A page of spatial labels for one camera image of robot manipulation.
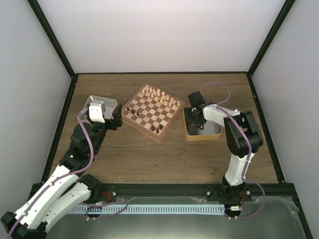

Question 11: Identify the gold tin box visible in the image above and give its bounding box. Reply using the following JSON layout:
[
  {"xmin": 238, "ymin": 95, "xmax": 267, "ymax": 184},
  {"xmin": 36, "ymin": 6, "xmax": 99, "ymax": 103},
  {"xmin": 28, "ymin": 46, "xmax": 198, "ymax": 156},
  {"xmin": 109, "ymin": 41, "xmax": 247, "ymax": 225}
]
[{"xmin": 183, "ymin": 107, "xmax": 222, "ymax": 141}]

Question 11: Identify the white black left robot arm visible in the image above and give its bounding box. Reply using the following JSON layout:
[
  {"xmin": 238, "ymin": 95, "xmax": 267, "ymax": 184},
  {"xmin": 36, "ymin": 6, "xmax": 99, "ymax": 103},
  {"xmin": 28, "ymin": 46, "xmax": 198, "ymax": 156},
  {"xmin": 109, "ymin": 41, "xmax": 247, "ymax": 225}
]
[{"xmin": 1, "ymin": 117, "xmax": 122, "ymax": 239}]

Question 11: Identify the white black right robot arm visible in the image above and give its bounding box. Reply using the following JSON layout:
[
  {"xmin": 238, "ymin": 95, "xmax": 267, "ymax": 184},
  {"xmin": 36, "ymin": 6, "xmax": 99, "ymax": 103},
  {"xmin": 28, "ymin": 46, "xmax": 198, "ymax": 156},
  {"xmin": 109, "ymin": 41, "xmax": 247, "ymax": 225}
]
[{"xmin": 114, "ymin": 85, "xmax": 263, "ymax": 201}]

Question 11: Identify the wooden chess board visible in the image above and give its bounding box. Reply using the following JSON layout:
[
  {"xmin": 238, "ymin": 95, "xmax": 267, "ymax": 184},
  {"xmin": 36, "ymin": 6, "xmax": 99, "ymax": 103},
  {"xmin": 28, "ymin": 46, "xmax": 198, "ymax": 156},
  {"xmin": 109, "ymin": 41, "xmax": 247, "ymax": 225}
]
[{"xmin": 122, "ymin": 83, "xmax": 185, "ymax": 142}]

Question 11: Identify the pink tin box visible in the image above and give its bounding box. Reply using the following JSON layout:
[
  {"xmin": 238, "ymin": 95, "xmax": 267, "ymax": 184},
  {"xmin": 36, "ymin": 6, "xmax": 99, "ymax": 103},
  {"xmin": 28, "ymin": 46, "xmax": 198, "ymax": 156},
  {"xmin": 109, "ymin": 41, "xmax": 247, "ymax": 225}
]
[{"xmin": 79, "ymin": 96, "xmax": 118, "ymax": 122}]

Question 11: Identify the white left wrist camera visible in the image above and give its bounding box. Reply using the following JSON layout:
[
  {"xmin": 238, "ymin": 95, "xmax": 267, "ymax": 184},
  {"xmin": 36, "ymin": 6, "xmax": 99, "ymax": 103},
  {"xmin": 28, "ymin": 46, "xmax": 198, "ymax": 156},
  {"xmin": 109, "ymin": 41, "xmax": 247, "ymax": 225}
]
[{"xmin": 89, "ymin": 100, "xmax": 105, "ymax": 123}]

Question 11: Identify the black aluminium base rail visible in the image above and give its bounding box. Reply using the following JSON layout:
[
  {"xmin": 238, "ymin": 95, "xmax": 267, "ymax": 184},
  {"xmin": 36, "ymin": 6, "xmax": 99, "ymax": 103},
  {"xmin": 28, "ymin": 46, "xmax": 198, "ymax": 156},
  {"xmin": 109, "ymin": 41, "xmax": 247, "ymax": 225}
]
[{"xmin": 32, "ymin": 183, "xmax": 295, "ymax": 203}]

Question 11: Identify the white slotted cable duct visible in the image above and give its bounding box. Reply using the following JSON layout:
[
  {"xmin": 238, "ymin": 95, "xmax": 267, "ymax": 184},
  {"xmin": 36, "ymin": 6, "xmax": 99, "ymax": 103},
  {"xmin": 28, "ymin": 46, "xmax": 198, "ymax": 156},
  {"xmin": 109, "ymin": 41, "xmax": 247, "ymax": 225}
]
[{"xmin": 69, "ymin": 204, "xmax": 225, "ymax": 215}]

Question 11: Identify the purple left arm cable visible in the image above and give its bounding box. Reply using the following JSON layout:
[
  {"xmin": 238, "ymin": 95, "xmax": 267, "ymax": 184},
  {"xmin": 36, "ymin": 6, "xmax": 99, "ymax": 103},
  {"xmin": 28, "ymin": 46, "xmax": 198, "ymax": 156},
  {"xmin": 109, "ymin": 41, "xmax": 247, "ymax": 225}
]
[{"xmin": 6, "ymin": 109, "xmax": 94, "ymax": 239}]

